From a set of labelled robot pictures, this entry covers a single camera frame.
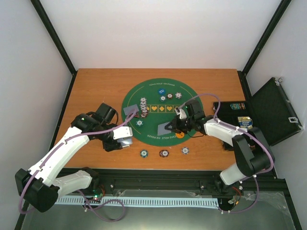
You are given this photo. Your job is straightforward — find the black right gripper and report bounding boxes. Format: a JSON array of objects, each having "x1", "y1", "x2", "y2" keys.
[{"x1": 165, "y1": 115, "x2": 195, "y2": 135}]

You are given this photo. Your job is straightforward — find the dealt blue card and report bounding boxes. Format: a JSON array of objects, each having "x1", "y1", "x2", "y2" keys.
[
  {"x1": 157, "y1": 122, "x2": 172, "y2": 136},
  {"x1": 123, "y1": 104, "x2": 139, "y2": 115}
]

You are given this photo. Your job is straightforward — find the purple white chip stack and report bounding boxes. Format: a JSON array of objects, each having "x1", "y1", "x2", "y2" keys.
[{"x1": 181, "y1": 147, "x2": 189, "y2": 155}]

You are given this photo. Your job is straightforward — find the orange black chip stack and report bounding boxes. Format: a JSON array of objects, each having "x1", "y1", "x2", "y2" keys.
[{"x1": 159, "y1": 149, "x2": 169, "y2": 158}]

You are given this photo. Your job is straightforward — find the green blue chip stack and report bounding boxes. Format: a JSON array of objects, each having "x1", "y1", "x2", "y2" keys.
[{"x1": 140, "y1": 149, "x2": 148, "y2": 158}]

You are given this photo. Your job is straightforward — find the blue small blind button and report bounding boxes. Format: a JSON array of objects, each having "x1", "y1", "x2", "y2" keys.
[{"x1": 158, "y1": 88, "x2": 166, "y2": 95}]

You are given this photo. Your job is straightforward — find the spread row of chips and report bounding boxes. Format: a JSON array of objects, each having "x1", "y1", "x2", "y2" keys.
[{"x1": 140, "y1": 97, "x2": 149, "y2": 118}]

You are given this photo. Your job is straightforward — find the blue backed card deck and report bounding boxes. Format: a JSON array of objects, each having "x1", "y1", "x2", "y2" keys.
[{"x1": 117, "y1": 138, "x2": 133, "y2": 148}]

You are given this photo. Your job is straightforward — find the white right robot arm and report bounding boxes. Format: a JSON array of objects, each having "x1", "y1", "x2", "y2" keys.
[{"x1": 165, "y1": 99, "x2": 275, "y2": 194}]

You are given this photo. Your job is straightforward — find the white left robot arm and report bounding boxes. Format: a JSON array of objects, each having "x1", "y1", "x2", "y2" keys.
[{"x1": 15, "y1": 103, "x2": 136, "y2": 214}]

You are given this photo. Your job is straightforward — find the orange big blind button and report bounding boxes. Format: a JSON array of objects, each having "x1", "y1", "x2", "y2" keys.
[{"x1": 176, "y1": 132, "x2": 185, "y2": 138}]

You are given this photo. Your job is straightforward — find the green round poker mat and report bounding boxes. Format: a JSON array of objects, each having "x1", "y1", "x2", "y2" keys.
[{"x1": 121, "y1": 78, "x2": 197, "y2": 147}]

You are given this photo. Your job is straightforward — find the multicolour chips in case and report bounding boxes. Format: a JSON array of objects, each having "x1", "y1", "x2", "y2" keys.
[{"x1": 230, "y1": 103, "x2": 246, "y2": 110}]

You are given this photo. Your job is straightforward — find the gold blue card pack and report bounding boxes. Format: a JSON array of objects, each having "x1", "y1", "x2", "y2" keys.
[{"x1": 237, "y1": 116, "x2": 253, "y2": 129}]

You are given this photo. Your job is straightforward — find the black chip carrying case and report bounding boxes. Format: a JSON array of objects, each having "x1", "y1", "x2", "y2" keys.
[{"x1": 217, "y1": 77, "x2": 304, "y2": 146}]

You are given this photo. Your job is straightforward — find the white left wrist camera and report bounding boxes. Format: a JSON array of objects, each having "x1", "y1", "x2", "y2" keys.
[{"x1": 113, "y1": 126, "x2": 133, "y2": 140}]

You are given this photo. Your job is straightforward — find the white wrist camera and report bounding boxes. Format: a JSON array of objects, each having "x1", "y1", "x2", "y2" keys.
[
  {"x1": 175, "y1": 106, "x2": 187, "y2": 120},
  {"x1": 113, "y1": 126, "x2": 133, "y2": 140}
]

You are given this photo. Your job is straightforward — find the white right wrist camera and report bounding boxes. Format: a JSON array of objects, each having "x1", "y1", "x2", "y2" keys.
[{"x1": 175, "y1": 106, "x2": 187, "y2": 120}]

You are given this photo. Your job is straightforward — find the black front frame rail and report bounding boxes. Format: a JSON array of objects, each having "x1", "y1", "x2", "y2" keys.
[{"x1": 61, "y1": 168, "x2": 287, "y2": 192}]

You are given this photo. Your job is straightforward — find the light blue cable duct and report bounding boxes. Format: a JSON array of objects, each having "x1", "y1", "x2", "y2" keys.
[{"x1": 57, "y1": 195, "x2": 220, "y2": 208}]

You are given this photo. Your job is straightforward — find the black frame post left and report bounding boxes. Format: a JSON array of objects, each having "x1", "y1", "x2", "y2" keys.
[{"x1": 30, "y1": 0, "x2": 77, "y2": 75}]

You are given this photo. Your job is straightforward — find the black frame post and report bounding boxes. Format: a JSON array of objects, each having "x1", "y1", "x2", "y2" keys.
[
  {"x1": 242, "y1": 0, "x2": 292, "y2": 77},
  {"x1": 30, "y1": 0, "x2": 77, "y2": 75}
]

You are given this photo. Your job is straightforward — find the black frame post right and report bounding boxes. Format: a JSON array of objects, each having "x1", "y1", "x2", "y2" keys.
[{"x1": 242, "y1": 0, "x2": 292, "y2": 77}]

